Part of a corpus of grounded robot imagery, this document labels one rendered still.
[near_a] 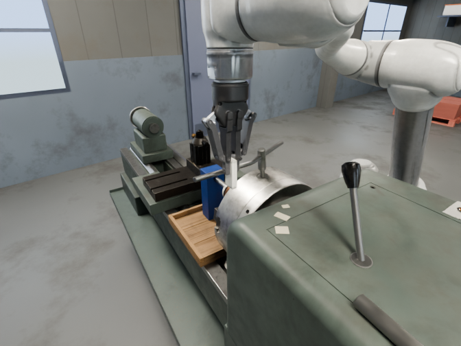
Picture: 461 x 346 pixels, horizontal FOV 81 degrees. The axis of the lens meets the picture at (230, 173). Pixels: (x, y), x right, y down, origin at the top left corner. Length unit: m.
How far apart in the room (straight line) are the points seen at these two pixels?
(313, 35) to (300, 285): 0.37
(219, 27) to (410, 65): 0.55
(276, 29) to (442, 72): 0.54
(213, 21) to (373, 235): 0.49
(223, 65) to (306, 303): 0.42
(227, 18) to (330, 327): 0.49
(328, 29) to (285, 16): 0.06
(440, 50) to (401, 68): 0.09
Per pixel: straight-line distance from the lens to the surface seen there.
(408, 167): 1.13
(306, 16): 0.40
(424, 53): 0.89
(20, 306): 2.41
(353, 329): 0.44
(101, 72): 3.89
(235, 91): 0.54
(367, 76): 0.94
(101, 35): 3.90
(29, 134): 3.89
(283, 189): 0.73
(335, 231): 0.57
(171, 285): 1.40
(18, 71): 3.76
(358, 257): 0.53
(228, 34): 0.51
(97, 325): 2.07
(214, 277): 0.98
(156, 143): 1.77
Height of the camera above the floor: 1.60
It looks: 28 degrees down
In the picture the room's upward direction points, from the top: straight up
